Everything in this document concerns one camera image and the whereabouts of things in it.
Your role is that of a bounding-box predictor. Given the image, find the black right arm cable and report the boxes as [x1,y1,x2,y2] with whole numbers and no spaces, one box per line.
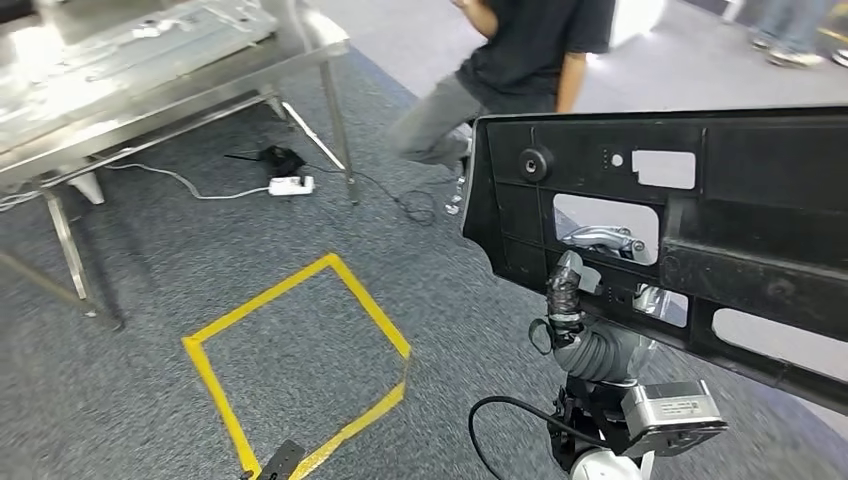
[467,395,598,480]

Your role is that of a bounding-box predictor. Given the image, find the thin black floor cable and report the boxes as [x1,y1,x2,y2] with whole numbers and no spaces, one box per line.
[304,162,439,228]

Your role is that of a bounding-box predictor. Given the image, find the black plastic car part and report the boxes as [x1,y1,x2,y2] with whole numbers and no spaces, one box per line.
[461,105,848,419]

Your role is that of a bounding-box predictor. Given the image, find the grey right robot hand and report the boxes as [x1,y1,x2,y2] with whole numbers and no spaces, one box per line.
[529,225,690,387]

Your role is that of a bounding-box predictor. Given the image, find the white power cable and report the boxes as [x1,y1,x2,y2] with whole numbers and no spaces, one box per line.
[0,162,273,213]

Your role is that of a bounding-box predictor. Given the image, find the stainless steel workbench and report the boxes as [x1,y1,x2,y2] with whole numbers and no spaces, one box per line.
[0,0,362,319]

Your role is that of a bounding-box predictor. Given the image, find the stamped sheet metal plate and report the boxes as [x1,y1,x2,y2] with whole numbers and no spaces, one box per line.
[0,0,280,154]

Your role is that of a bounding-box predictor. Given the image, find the white power strip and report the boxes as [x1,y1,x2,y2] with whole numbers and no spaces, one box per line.
[268,174,316,198]

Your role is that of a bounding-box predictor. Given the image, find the person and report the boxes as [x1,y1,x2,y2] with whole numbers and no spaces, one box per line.
[390,0,617,167]
[751,0,848,69]

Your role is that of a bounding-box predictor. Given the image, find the black power adapter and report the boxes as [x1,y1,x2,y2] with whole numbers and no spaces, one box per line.
[225,144,307,179]

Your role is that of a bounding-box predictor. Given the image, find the yellow floor tape square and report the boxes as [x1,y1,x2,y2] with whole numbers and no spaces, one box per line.
[182,252,413,480]

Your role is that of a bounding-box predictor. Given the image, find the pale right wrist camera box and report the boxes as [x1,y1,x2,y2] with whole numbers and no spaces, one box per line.
[621,380,729,458]

